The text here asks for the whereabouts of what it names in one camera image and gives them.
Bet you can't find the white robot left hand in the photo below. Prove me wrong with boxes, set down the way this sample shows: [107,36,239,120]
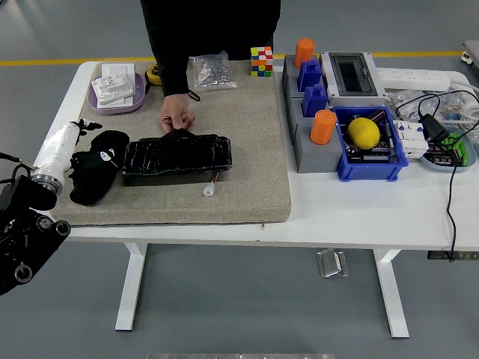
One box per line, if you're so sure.
[32,118,118,177]

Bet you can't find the person's right hand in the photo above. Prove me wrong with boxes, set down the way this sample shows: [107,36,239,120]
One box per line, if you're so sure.
[158,92,197,134]

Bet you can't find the black rectangular panel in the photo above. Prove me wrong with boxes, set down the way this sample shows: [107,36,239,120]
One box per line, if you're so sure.
[122,129,234,187]

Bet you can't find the purple oval tray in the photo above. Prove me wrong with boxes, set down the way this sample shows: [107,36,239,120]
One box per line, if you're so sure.
[87,73,147,115]

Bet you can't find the yellow tape measure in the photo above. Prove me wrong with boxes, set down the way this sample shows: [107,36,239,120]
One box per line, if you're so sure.
[144,63,162,87]

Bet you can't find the clear bag of screws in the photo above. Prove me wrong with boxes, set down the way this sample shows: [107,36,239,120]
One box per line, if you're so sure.
[189,50,239,93]

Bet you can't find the silver metal block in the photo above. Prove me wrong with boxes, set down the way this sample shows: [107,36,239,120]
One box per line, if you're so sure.
[91,73,135,105]

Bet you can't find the white square plate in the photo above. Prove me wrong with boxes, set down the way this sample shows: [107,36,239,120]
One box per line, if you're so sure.
[97,62,136,110]

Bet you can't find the grey-brown mat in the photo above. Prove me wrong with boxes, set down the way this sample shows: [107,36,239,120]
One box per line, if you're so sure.
[49,59,293,227]

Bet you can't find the person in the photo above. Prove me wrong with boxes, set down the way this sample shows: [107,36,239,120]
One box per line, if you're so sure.
[140,0,281,63]

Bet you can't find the colourful puzzle cube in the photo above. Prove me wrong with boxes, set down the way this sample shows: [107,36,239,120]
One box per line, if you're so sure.
[249,46,273,78]

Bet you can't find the blue plastic block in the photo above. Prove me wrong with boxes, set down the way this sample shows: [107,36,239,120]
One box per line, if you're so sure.
[297,58,323,93]
[302,84,330,119]

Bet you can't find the orange cylinder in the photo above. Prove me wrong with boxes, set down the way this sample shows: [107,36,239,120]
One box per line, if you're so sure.
[309,109,338,146]
[293,37,316,70]

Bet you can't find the white table leg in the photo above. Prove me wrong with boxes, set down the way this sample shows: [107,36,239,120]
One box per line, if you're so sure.
[115,242,149,332]
[372,248,411,340]

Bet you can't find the white electrical distribution box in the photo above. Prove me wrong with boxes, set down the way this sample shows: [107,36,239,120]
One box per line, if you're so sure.
[320,51,388,108]

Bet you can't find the yellow lemon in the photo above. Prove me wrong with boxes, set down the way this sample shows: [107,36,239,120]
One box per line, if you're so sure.
[347,117,381,150]

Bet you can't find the blue plastic bin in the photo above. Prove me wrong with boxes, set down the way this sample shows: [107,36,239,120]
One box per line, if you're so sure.
[331,105,409,182]

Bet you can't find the metal screwdriver bit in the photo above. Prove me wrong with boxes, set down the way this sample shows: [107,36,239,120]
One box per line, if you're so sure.
[384,122,397,164]

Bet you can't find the silver floor socket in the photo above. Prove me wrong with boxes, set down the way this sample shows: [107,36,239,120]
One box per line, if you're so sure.
[316,248,350,279]

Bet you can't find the clear plastic bags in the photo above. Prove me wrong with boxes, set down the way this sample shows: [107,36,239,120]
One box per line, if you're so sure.
[385,88,479,126]

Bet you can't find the white circuit breaker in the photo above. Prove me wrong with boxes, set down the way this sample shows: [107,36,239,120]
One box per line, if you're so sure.
[392,119,430,159]

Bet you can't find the white power strip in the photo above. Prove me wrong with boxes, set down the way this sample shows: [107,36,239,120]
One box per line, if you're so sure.
[376,67,452,93]

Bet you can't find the black power adapter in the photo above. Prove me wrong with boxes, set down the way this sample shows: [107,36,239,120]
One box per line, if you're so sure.
[418,114,451,143]

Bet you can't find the green plastic connectors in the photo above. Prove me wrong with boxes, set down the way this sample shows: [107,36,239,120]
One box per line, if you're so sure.
[439,132,471,165]

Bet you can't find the light blue dish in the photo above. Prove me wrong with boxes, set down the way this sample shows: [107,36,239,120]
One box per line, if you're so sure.
[418,125,478,174]

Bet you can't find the white cart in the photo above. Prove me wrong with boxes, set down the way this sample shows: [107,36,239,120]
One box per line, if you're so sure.
[460,39,479,72]

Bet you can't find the table control box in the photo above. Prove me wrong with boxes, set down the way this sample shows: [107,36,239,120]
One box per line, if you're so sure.
[427,250,479,262]

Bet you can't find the white plug with wires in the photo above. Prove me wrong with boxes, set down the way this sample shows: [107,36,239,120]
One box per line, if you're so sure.
[202,172,220,198]

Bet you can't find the black power cable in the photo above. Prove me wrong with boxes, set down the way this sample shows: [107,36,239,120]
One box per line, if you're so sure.
[394,86,479,263]

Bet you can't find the white cable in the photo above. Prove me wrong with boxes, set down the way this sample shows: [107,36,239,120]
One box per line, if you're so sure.
[447,80,479,130]

